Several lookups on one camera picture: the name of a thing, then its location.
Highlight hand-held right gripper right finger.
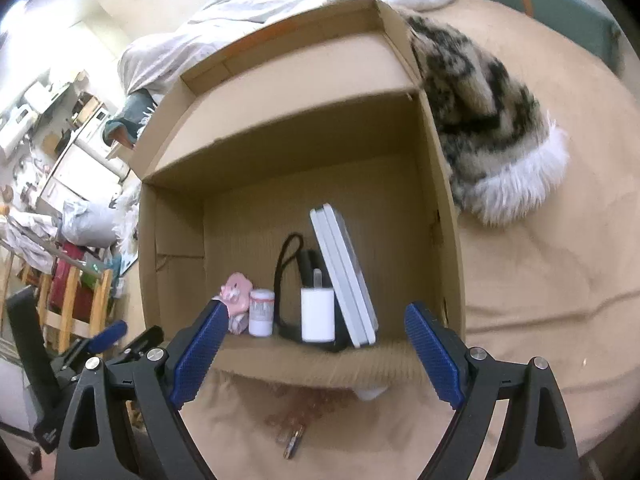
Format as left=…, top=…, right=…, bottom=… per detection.
left=404, top=302, right=581, bottom=480

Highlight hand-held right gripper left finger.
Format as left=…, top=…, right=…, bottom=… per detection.
left=52, top=300, right=230, bottom=480

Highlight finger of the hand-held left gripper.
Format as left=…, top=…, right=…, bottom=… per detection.
left=107, top=326, right=166, bottom=365
left=50, top=320, right=128, bottom=368

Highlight black corded device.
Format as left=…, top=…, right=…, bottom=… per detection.
left=274, top=232, right=351, bottom=353

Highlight white cylindrical tube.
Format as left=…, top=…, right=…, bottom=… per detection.
left=300, top=270, right=335, bottom=343

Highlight cardboard box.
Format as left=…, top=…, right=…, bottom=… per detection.
left=131, top=0, right=467, bottom=391

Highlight wooden rack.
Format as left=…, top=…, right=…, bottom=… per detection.
left=0, top=245, right=115, bottom=356

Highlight small white pink-capped bottle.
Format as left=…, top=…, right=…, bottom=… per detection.
left=248, top=288, right=276, bottom=337

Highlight red cloth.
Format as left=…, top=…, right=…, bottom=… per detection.
left=50, top=245, right=96, bottom=321

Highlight white plastic bag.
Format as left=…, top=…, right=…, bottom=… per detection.
left=60, top=200, right=121, bottom=248

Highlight white remote control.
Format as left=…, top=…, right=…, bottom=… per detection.
left=310, top=204, right=378, bottom=348

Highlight beige bed cover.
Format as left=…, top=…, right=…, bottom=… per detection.
left=127, top=0, right=636, bottom=480

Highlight white cabinet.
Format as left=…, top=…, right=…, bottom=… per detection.
left=37, top=102, right=128, bottom=216

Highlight blue jeans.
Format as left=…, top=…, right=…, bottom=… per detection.
left=102, top=91, right=157, bottom=150

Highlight spotted fur blanket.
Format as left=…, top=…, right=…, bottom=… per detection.
left=395, top=7, right=571, bottom=226

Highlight teal headboard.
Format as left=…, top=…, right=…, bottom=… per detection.
left=467, top=0, right=623, bottom=73

